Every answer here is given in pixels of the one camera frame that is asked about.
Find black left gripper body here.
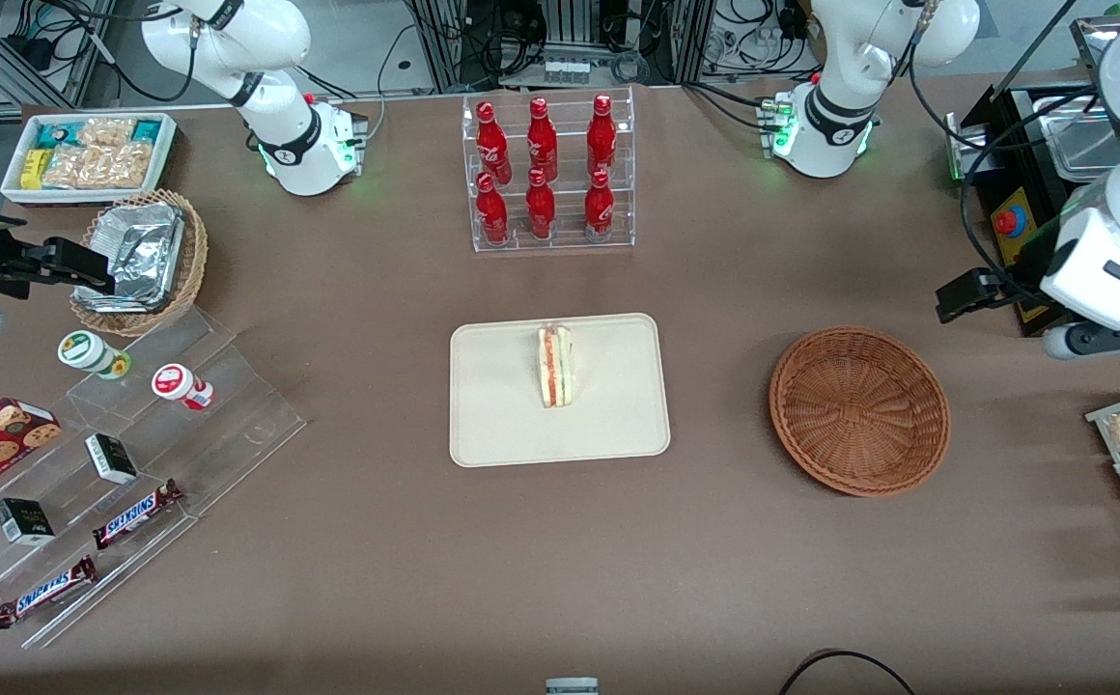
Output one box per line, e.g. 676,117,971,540
999,227,1078,302

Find triangle sandwich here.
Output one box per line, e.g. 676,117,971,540
536,323,574,409

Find tan wicker basket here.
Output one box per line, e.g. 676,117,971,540
70,189,210,338

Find brown wicker basket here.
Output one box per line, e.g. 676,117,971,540
769,326,952,498

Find cream plastic tray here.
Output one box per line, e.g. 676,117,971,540
450,313,671,469

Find silver foil container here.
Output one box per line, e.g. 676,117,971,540
74,201,186,314

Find white rectangular snack bin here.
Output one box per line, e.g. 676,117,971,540
0,112,179,208

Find green lid yogurt cup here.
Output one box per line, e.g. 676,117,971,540
58,330,132,380

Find clear bag of crackers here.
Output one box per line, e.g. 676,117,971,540
43,118,155,190

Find black control box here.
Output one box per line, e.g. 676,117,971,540
946,85,1120,339

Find red lid yogurt cup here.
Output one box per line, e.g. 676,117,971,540
152,363,215,411

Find grey box with green light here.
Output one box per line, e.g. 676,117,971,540
944,111,1005,189

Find small black box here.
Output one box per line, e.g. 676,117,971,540
0,498,56,547
85,433,139,486

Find clear acrylic step shelf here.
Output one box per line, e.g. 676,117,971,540
0,307,308,650

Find snickers chocolate bar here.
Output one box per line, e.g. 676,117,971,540
92,479,184,551
0,555,99,630

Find red cola bottle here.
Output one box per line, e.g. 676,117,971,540
587,94,618,178
475,100,513,186
584,169,615,242
526,97,559,182
476,172,510,246
526,168,557,241

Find clear acrylic bottle rack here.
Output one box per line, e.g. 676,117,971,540
462,85,636,254

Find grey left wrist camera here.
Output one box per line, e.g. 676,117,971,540
1043,317,1120,361

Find black cable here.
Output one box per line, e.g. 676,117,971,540
777,650,918,695

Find aluminium frame rack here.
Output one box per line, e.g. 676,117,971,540
406,0,715,93

